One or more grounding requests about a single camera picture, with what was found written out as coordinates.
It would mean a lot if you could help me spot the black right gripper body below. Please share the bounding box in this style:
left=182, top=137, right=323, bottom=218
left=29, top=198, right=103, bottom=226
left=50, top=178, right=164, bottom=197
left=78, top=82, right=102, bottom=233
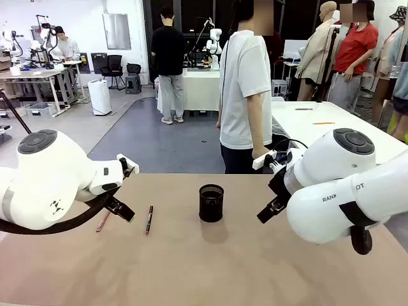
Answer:
left=268, top=167, right=290, bottom=201

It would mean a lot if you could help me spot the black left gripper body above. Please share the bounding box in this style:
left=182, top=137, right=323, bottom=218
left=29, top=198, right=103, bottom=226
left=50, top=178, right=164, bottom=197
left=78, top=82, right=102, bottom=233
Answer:
left=118, top=158, right=135, bottom=179

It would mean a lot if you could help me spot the pink pen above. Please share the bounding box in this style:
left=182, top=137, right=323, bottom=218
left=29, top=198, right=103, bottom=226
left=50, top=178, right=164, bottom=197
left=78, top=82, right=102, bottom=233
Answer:
left=96, top=210, right=112, bottom=233

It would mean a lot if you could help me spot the black marker with pink ends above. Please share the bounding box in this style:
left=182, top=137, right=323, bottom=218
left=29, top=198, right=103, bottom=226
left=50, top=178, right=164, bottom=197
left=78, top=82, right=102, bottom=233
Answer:
left=145, top=205, right=154, bottom=235

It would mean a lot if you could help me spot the person's right forearm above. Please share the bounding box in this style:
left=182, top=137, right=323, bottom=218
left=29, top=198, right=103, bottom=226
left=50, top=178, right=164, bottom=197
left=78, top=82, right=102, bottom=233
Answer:
left=252, top=117, right=272, bottom=150

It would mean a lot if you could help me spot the black mesh pen holder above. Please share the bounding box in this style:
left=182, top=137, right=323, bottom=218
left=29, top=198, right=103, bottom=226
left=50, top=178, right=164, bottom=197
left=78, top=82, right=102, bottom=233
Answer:
left=198, top=184, right=225, bottom=223

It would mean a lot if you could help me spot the person's right hand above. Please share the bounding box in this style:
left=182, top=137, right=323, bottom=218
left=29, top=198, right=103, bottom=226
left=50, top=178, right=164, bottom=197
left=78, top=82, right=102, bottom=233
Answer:
left=251, top=145, right=272, bottom=160

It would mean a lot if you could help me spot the white air purifier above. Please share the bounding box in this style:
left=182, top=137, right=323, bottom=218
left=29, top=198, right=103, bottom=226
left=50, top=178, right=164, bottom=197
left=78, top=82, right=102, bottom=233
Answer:
left=87, top=79, right=112, bottom=116

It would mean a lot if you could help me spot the black plastic stool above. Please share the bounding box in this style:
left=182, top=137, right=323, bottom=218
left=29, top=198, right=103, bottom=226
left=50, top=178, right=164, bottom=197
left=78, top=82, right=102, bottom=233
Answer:
left=125, top=75, right=142, bottom=95

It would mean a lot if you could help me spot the grey stool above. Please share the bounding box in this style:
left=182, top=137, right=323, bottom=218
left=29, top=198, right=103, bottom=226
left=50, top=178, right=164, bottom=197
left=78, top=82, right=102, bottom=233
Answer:
left=270, top=79, right=289, bottom=98

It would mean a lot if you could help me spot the black office chair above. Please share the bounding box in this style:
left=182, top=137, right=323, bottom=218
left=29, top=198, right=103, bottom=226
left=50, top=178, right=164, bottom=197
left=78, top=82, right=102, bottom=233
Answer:
left=101, top=54, right=126, bottom=91

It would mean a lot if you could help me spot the clear plastic bin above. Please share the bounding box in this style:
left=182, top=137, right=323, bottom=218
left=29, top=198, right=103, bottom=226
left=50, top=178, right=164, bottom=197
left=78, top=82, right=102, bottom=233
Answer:
left=24, top=102, right=55, bottom=118

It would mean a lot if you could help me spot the table with white cloth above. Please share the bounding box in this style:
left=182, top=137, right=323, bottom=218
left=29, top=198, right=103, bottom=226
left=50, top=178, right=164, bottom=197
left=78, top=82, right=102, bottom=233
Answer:
left=157, top=70, right=224, bottom=112

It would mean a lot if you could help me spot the dark framed board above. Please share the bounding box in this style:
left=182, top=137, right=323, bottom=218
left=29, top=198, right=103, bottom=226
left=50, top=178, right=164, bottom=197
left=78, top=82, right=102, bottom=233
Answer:
left=91, top=52, right=108, bottom=75

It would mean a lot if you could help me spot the person in white T-shirt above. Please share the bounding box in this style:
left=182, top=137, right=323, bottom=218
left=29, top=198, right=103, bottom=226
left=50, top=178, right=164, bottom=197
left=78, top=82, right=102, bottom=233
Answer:
left=216, top=0, right=275, bottom=175

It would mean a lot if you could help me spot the person in black shirt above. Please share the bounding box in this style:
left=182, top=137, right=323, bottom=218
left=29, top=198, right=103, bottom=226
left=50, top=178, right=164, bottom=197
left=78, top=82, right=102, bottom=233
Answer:
left=150, top=6, right=187, bottom=125

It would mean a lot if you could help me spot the thin black rod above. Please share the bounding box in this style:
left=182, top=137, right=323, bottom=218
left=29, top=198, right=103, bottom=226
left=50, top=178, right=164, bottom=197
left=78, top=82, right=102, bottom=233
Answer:
left=0, top=91, right=32, bottom=135

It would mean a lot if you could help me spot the black tripod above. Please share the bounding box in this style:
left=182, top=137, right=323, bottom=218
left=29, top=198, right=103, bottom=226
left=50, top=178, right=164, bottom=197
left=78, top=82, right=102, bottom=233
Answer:
left=315, top=28, right=340, bottom=103

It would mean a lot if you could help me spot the grey work desk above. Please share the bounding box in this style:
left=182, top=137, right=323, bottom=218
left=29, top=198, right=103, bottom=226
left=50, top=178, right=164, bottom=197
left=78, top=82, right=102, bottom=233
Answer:
left=0, top=68, right=71, bottom=117

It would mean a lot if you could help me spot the seated person in white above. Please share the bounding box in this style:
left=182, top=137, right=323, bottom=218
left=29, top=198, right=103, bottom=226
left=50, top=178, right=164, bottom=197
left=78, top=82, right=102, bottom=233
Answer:
left=50, top=25, right=80, bottom=61

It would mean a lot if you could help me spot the white board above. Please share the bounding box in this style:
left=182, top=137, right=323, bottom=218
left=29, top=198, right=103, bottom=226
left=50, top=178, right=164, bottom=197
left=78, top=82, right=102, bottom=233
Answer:
left=282, top=40, right=309, bottom=61

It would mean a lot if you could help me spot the mannequin in beige coat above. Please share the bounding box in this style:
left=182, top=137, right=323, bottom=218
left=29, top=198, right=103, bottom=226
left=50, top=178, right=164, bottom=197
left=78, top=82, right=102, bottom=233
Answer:
left=295, top=1, right=342, bottom=102

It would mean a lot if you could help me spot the mannequin in dark red garment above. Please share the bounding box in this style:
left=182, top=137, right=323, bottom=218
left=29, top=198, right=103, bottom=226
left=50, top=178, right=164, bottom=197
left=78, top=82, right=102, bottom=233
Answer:
left=272, top=30, right=284, bottom=66

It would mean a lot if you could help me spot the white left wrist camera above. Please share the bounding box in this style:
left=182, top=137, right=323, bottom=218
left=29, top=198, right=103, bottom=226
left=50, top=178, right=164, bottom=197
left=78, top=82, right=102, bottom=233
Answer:
left=116, top=153, right=140, bottom=175

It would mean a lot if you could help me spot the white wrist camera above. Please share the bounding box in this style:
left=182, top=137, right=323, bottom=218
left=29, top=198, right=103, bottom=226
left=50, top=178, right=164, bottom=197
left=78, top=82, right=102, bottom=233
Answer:
left=116, top=153, right=140, bottom=175
left=252, top=150, right=277, bottom=170

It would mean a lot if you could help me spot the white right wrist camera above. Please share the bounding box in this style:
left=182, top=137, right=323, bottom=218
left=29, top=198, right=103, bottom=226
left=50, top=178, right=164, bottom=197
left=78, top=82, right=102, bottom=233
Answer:
left=252, top=150, right=277, bottom=170

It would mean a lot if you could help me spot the left arm black cable sleeve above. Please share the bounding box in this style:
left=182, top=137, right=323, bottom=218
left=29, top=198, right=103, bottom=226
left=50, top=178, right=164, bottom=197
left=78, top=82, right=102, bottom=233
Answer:
left=0, top=173, right=133, bottom=236

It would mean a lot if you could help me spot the arm black cable sleeve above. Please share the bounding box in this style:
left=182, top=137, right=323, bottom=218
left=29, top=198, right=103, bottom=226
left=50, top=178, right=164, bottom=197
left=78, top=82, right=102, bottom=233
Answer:
left=339, top=200, right=381, bottom=255
left=0, top=173, right=133, bottom=236

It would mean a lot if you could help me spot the right arm black cable sleeve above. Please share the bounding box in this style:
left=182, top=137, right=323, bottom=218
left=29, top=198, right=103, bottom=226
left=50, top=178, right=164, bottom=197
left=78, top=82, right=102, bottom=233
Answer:
left=339, top=200, right=381, bottom=255

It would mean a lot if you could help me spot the black metal equipment frame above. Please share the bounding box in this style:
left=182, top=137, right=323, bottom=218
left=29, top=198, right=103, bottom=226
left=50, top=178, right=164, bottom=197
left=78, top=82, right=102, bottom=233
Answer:
left=186, top=18, right=213, bottom=68

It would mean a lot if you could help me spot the metal wall panel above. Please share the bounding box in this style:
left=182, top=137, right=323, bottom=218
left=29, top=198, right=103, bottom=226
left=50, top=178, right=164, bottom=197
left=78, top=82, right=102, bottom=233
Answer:
left=102, top=13, right=132, bottom=51

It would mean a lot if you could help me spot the white lab robot with cables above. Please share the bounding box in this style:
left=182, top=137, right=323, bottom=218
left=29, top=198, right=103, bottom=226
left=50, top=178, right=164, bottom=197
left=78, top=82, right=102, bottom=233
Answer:
left=30, top=14, right=59, bottom=69
left=0, top=30, right=24, bottom=63

